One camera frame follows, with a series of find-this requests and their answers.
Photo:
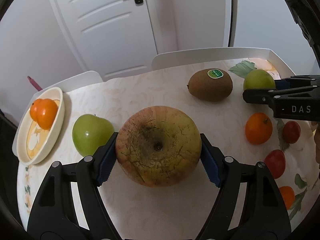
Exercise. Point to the pink plastic tool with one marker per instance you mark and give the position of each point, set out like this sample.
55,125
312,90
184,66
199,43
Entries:
34,83

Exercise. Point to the red cherry tomato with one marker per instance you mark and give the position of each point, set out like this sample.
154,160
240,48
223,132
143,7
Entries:
276,163
291,132

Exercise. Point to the cream oval fruit bowl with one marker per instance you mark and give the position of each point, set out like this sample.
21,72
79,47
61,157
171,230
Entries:
34,143

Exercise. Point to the black curved gripper mount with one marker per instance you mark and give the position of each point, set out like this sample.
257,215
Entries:
308,22

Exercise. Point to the brown kiwi with sticker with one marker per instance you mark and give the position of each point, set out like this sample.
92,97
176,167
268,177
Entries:
211,85

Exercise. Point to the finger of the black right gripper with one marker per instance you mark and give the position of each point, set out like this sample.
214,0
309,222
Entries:
266,96
297,81

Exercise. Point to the orange persimmon in bowl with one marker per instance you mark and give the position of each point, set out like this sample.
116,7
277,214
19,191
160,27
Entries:
43,112

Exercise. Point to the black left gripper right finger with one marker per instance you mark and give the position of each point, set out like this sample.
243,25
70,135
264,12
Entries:
248,205

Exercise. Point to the white panelled door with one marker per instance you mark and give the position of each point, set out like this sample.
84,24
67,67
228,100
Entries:
111,37

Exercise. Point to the small green apple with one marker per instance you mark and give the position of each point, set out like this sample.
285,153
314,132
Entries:
259,79

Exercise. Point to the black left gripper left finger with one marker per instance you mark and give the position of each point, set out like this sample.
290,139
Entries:
68,204

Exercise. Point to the large russet yellow-red apple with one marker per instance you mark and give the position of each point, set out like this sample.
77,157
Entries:
158,146

